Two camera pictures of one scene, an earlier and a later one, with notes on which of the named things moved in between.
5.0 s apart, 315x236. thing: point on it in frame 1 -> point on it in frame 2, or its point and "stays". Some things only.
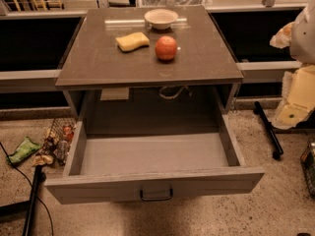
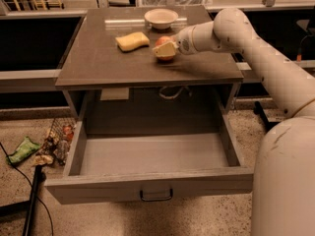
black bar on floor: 269,131 stays
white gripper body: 303,38 -> 184,40
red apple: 165,47 stays
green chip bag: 26,148 stays
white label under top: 114,93 stays
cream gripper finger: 287,116 -> 165,50
